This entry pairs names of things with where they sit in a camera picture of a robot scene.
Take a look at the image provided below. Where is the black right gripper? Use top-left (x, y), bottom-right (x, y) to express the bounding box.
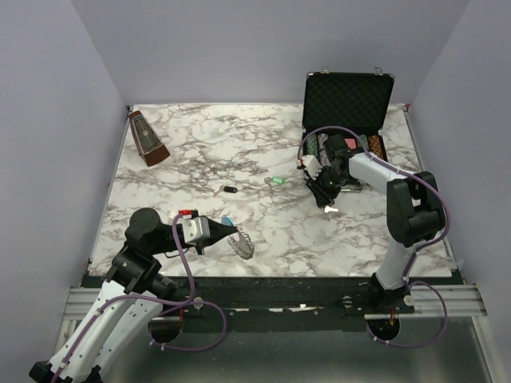
top-left (305, 168), bottom-right (348, 208)

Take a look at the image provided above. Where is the key with black tag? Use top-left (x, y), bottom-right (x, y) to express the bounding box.
top-left (323, 206), bottom-right (339, 213)

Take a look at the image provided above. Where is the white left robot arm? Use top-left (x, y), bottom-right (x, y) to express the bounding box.
top-left (29, 207), bottom-right (239, 382)

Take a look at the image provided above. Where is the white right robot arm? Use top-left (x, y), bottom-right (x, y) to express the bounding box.
top-left (296, 128), bottom-right (449, 313)

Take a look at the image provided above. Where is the key with green tag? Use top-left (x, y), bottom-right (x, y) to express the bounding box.
top-left (264, 176), bottom-right (286, 187)

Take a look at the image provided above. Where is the pink playing card deck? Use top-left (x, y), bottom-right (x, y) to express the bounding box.
top-left (344, 138), bottom-right (357, 149)

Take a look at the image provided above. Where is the black poker chip case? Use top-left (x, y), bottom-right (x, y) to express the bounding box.
top-left (301, 65), bottom-right (396, 192)

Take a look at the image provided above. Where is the brown wooden metronome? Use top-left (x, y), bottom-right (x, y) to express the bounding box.
top-left (129, 111), bottom-right (170, 167)

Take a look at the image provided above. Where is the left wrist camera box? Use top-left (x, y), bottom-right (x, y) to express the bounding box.
top-left (179, 210), bottom-right (210, 244)

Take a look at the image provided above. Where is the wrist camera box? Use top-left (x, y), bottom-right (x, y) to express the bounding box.
top-left (179, 210), bottom-right (210, 244)
top-left (295, 155), bottom-right (323, 180)

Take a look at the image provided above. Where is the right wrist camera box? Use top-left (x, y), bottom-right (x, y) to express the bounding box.
top-left (295, 155), bottom-right (323, 180)

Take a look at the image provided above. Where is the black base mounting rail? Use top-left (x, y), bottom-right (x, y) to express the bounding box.
top-left (67, 274), bottom-right (488, 334)

